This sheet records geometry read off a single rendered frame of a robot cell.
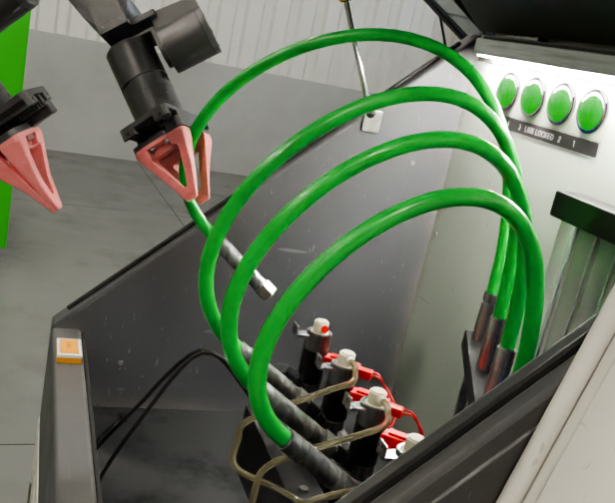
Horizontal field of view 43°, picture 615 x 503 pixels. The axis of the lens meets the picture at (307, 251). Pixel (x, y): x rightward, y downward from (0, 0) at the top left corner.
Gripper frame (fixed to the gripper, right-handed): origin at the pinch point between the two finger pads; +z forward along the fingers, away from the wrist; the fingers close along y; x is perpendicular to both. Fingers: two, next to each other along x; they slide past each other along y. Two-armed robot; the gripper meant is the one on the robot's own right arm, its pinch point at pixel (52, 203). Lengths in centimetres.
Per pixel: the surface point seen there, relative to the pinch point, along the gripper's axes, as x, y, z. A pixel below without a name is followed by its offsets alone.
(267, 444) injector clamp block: 2.6, 1.6, 33.0
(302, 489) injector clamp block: -5.2, 4.2, 35.3
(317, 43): 15.4, 28.7, 2.1
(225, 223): -4.7, 13.0, 9.6
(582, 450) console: -30, 28, 29
